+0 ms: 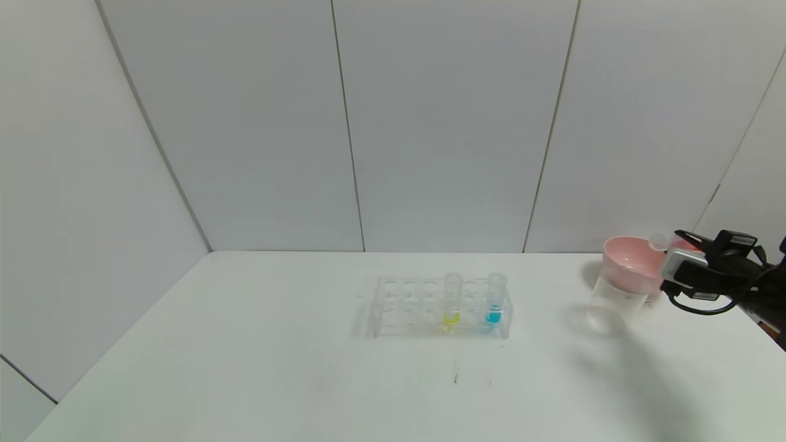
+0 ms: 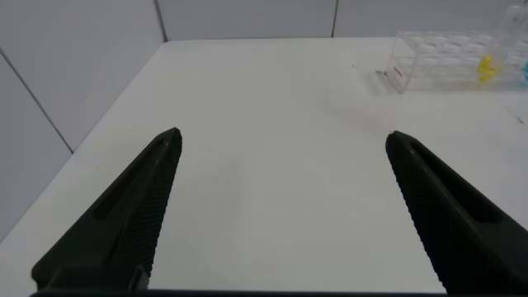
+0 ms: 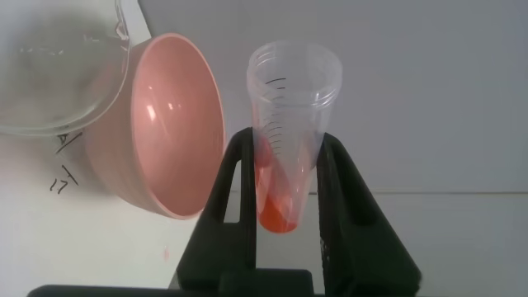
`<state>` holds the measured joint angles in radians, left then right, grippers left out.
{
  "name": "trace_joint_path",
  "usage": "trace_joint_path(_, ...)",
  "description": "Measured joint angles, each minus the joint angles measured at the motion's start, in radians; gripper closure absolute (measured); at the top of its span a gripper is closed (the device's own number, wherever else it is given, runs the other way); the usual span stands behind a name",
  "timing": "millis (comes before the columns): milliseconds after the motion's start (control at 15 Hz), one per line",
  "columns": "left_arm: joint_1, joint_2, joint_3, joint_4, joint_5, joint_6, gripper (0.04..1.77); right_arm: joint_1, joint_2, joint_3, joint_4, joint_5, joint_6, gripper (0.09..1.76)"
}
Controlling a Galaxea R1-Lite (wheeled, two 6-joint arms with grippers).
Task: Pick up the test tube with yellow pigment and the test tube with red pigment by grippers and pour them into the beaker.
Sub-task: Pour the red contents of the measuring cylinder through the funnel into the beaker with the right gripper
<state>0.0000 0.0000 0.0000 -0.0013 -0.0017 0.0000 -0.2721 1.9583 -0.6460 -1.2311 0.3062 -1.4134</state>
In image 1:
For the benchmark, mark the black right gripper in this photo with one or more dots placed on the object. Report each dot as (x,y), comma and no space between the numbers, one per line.
(702,295)

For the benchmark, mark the yellow pigment test tube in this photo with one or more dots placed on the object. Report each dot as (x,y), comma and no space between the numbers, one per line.
(452,307)

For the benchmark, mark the pink plastic funnel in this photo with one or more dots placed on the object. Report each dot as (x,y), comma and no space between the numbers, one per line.
(632,270)

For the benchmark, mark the clear plastic beaker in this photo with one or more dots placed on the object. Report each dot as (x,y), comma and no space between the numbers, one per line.
(611,307)

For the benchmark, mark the brown black object beside table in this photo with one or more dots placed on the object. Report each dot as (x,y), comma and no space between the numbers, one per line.
(775,334)

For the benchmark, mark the blue pigment test tube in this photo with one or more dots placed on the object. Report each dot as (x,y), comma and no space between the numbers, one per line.
(495,307)

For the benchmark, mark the clear plastic test tube rack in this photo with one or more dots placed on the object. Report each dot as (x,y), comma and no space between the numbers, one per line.
(424,319)

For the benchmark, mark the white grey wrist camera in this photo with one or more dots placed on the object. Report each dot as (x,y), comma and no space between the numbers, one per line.
(681,264)

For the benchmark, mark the red pigment test tube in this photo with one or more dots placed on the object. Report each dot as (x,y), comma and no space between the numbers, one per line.
(660,241)

